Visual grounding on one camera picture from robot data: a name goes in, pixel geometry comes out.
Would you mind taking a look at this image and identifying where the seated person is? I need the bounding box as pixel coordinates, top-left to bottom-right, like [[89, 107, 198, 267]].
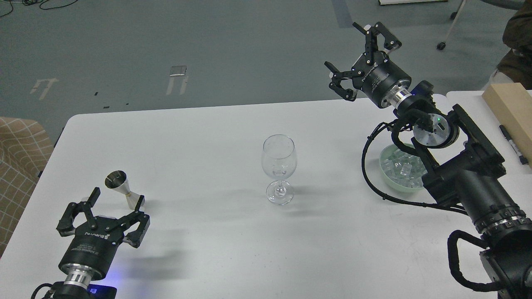
[[482, 0, 532, 90]]

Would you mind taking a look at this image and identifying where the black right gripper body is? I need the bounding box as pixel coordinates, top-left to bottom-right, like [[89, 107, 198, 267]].
[[352, 51, 411, 108]]

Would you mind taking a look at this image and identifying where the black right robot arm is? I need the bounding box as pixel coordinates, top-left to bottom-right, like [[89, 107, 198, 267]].
[[325, 22, 532, 299]]

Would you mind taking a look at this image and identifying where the beige checkered chair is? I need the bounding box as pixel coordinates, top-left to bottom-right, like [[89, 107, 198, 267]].
[[0, 117, 53, 255]]

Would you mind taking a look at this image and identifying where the light wooden box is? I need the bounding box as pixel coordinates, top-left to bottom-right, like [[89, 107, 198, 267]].
[[482, 83, 532, 167]]

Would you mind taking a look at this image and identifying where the black floor cable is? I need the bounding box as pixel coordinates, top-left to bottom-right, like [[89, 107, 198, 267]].
[[0, 0, 79, 18]]

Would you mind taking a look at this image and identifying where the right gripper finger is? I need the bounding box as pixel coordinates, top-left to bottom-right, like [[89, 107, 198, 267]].
[[352, 22, 402, 66], [324, 62, 362, 102]]

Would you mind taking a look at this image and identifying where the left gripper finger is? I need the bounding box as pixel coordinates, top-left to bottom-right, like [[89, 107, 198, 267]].
[[57, 187, 101, 237], [99, 196, 150, 248]]

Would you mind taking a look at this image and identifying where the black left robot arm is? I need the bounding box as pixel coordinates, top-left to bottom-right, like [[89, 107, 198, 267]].
[[32, 187, 150, 299]]

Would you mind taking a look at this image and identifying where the green bowl of ice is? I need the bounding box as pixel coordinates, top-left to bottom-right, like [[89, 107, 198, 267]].
[[379, 144, 427, 193]]

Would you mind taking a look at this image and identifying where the steel cocktail jigger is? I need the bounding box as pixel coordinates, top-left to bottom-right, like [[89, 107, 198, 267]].
[[104, 170, 145, 211]]

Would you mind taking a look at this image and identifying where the black marker pen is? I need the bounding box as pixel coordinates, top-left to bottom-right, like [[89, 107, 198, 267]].
[[498, 125, 529, 165]]

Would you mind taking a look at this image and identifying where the silver floor plate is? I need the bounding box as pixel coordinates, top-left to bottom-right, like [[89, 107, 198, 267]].
[[169, 66, 187, 77]]

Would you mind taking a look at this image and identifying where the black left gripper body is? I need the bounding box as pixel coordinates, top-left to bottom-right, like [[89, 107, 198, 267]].
[[58, 216, 125, 288]]

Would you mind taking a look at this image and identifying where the clear wine glass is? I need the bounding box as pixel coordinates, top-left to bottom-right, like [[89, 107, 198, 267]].
[[261, 134, 298, 206]]

